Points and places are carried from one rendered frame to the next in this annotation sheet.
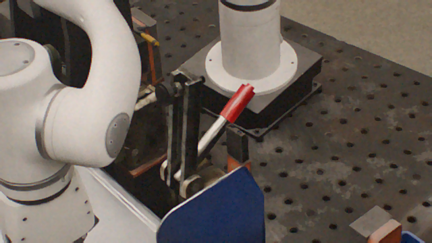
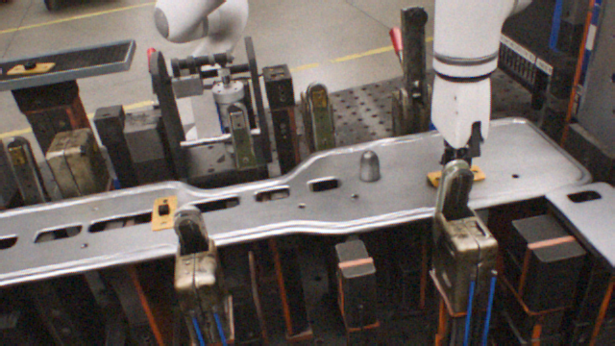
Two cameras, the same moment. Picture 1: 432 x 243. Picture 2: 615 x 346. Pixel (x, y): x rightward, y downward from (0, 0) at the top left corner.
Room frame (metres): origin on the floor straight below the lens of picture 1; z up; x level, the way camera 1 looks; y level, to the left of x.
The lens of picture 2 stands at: (0.52, 0.88, 1.49)
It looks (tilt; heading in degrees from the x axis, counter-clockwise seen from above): 34 degrees down; 303
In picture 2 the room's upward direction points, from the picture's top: 8 degrees counter-clockwise
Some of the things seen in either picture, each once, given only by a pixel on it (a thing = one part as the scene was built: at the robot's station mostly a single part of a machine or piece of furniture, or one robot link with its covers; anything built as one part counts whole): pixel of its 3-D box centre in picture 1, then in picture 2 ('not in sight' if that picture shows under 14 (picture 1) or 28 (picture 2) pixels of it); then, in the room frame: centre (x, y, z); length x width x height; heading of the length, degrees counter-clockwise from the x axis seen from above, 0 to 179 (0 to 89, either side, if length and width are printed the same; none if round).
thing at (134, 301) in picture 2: not in sight; (142, 291); (1.13, 0.50, 0.84); 0.17 x 0.06 x 0.29; 128
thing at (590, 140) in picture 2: not in sight; (579, 209); (0.48, 0.01, 0.85); 0.12 x 0.03 x 0.30; 128
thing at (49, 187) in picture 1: (36, 167); (464, 58); (0.67, 0.20, 1.20); 0.09 x 0.08 x 0.03; 128
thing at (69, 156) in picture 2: not in sight; (102, 224); (1.29, 0.42, 0.89); 0.13 x 0.11 x 0.38; 128
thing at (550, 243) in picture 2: not in sight; (530, 304); (0.53, 0.27, 0.84); 0.11 x 0.10 x 0.28; 128
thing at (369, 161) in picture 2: not in sight; (369, 167); (0.80, 0.24, 1.02); 0.03 x 0.03 x 0.07
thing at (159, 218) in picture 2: not in sight; (163, 210); (1.07, 0.45, 1.01); 0.08 x 0.04 x 0.01; 128
